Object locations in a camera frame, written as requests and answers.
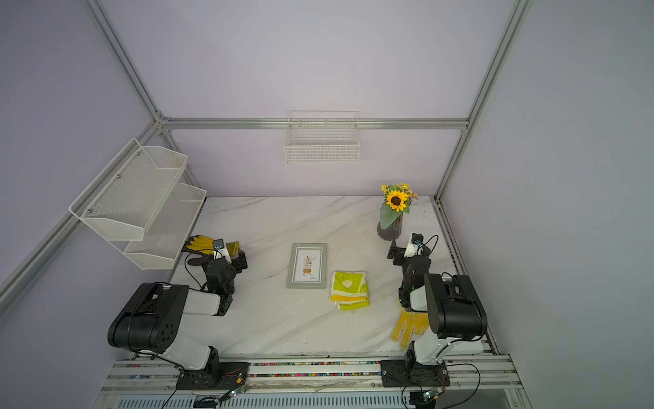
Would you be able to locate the yellow green white cloth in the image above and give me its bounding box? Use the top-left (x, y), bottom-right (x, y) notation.
top-left (330, 271), bottom-right (370, 310)

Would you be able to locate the green picture frame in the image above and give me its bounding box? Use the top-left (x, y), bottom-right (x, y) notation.
top-left (286, 243), bottom-right (328, 290)

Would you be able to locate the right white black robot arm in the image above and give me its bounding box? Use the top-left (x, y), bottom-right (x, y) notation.
top-left (387, 234), bottom-right (488, 371)

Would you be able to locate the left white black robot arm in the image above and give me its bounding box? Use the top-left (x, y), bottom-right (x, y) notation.
top-left (107, 249), bottom-right (248, 373)

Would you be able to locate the yellow black glove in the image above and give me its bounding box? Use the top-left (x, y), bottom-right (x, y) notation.
top-left (182, 235), bottom-right (240, 257)

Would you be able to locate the dark ribbed vase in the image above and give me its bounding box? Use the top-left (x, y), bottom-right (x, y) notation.
top-left (376, 216), bottom-right (404, 241)

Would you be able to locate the yellow rubber glove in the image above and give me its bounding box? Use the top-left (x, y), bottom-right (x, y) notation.
top-left (391, 308), bottom-right (429, 349)

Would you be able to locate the lower white mesh shelf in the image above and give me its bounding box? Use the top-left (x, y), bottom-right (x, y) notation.
top-left (124, 183), bottom-right (206, 270)

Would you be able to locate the white mesh shelf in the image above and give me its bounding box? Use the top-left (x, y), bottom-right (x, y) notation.
top-left (69, 139), bottom-right (187, 241)
top-left (124, 183), bottom-right (206, 270)

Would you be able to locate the sunflower bouquet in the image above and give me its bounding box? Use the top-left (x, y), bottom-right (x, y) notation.
top-left (379, 182), bottom-right (418, 229)

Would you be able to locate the upper white mesh shelf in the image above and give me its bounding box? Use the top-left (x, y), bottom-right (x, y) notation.
top-left (69, 139), bottom-right (187, 241)

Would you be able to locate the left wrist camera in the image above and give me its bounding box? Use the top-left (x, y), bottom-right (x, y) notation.
top-left (212, 239), bottom-right (232, 264)

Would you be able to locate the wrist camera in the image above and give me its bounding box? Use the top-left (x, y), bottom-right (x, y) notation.
top-left (212, 239), bottom-right (232, 264)
top-left (404, 233), bottom-right (424, 258)

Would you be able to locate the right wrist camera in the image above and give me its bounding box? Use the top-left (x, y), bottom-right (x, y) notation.
top-left (404, 233), bottom-right (424, 258)

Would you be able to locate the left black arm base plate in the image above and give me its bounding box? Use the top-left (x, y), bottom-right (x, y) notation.
top-left (175, 361), bottom-right (250, 391)

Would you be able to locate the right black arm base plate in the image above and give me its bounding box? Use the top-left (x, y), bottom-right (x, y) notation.
top-left (380, 360), bottom-right (451, 388)

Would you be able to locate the aluminium mounting rail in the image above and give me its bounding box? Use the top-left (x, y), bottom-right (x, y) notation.
top-left (100, 355), bottom-right (524, 395)

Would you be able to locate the white wire wall basket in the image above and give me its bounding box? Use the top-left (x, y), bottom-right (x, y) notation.
top-left (284, 110), bottom-right (360, 165)

